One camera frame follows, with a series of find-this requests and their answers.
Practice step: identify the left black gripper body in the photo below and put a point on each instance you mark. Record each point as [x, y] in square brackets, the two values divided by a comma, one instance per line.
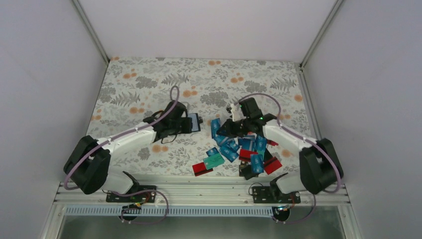
[175, 129]

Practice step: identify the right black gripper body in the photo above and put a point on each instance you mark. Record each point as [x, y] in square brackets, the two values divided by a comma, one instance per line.
[238, 130]

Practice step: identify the black leather card holder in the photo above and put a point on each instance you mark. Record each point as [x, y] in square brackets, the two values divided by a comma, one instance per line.
[196, 121]

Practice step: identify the blue VIP card with chip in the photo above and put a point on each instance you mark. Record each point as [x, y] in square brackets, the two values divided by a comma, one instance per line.
[215, 126]

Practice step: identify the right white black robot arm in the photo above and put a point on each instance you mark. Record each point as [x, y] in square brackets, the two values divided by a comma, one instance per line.
[319, 166]

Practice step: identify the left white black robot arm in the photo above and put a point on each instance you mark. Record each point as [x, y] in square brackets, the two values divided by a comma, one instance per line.
[89, 164]

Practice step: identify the blue card centre pile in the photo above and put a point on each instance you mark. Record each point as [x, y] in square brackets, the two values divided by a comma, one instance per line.
[247, 142]

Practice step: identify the blue striped card upper left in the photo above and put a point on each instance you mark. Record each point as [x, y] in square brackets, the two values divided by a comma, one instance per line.
[222, 140]

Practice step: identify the blue card upper right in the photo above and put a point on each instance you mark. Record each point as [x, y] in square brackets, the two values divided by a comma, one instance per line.
[260, 144]

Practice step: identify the red card middle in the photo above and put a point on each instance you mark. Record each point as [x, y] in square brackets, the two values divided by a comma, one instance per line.
[245, 155]

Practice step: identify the red card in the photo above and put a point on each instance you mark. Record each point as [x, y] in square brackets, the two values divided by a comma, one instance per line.
[245, 155]
[271, 165]
[200, 169]

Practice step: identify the blue logo card with chip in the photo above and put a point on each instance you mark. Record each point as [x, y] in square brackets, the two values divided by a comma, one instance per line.
[229, 153]

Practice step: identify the blue VIP card lower right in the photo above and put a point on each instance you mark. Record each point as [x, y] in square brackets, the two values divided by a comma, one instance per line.
[257, 163]

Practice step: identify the green VIP card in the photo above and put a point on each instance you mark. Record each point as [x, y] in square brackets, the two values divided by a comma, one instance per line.
[213, 161]

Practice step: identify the black card bottom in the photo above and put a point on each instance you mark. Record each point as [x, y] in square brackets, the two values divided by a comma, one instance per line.
[246, 172]

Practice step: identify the red card lower right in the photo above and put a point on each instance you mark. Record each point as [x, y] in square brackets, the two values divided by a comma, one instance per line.
[271, 165]

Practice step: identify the red card lower left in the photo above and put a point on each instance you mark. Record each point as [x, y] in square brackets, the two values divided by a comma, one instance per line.
[200, 169]

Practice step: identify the floral patterned table mat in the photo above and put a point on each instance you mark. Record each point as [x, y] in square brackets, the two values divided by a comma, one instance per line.
[137, 87]

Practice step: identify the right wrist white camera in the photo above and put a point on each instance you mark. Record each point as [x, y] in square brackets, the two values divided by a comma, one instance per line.
[234, 113]

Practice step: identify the aluminium front rail frame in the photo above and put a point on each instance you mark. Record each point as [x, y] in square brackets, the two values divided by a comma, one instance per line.
[202, 191]

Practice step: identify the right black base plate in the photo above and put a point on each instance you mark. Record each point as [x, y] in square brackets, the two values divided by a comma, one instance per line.
[267, 195]

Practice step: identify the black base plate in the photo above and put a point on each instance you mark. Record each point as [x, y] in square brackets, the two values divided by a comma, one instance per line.
[147, 197]
[267, 195]

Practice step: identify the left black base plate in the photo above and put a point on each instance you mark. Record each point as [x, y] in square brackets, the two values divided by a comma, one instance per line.
[147, 197]

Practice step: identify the grey slotted cable duct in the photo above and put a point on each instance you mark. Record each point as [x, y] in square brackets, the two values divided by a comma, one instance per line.
[173, 211]

